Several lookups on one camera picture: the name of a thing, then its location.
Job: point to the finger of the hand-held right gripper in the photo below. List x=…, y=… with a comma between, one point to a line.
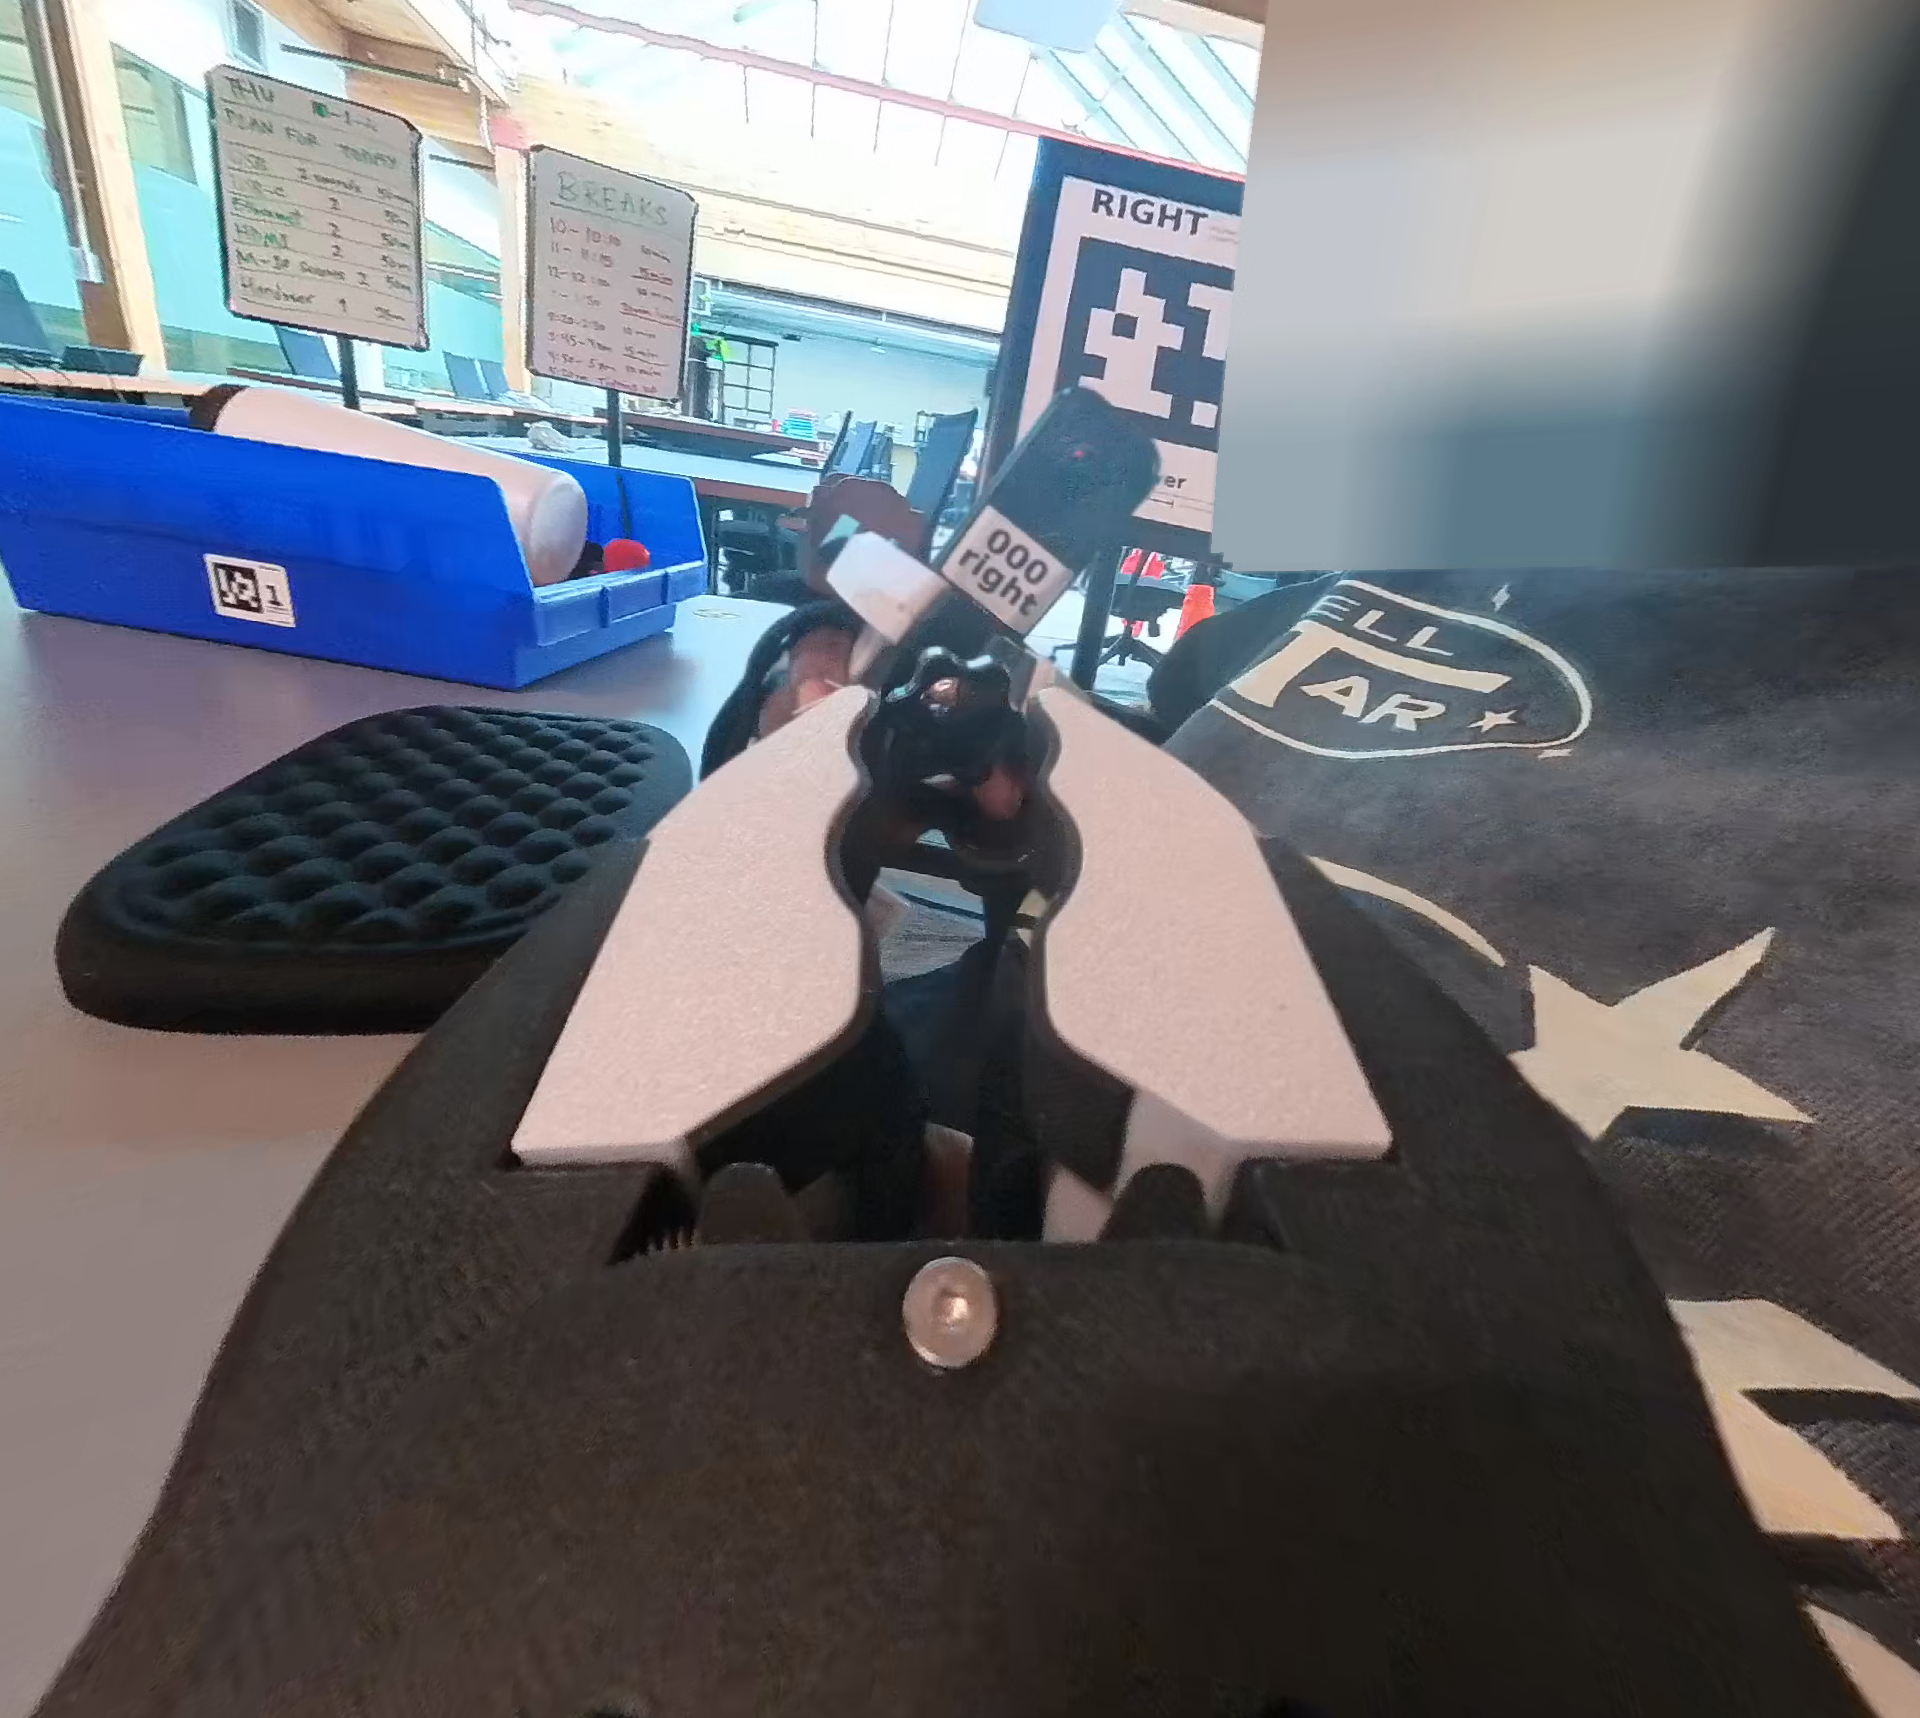
x=884, y=586

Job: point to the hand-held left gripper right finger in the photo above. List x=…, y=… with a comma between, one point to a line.
x=1213, y=986

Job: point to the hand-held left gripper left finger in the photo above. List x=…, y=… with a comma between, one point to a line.
x=706, y=986

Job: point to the black star knob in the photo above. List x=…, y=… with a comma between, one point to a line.
x=946, y=714

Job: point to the blue plastic bin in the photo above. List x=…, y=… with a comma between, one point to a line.
x=348, y=551

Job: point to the person's right hand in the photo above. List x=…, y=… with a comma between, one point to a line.
x=813, y=676

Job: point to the brown office chair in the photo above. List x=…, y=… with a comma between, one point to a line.
x=861, y=509

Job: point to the black framed marker sign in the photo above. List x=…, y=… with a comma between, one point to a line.
x=1142, y=306

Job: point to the black dimpled wrist pad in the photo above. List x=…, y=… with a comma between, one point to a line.
x=376, y=849

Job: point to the whiteboard with red writing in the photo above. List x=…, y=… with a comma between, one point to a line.
x=610, y=271

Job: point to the whiteboard with green writing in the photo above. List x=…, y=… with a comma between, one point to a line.
x=317, y=204

